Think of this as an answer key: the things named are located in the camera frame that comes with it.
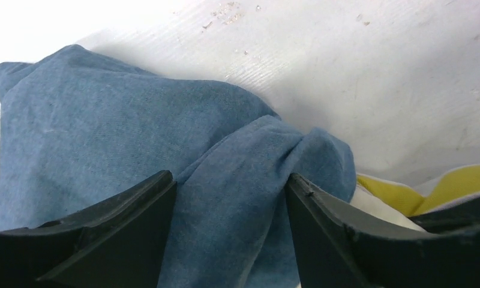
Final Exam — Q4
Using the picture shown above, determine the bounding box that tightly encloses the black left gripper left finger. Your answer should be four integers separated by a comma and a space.
0, 170, 177, 288

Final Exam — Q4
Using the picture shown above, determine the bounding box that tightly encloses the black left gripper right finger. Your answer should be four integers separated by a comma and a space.
285, 174, 480, 288

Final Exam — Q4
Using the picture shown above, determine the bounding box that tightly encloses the yellow white pillow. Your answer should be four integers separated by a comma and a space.
350, 164, 480, 233

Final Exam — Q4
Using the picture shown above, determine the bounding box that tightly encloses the blue pillowcase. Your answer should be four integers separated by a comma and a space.
0, 45, 356, 287

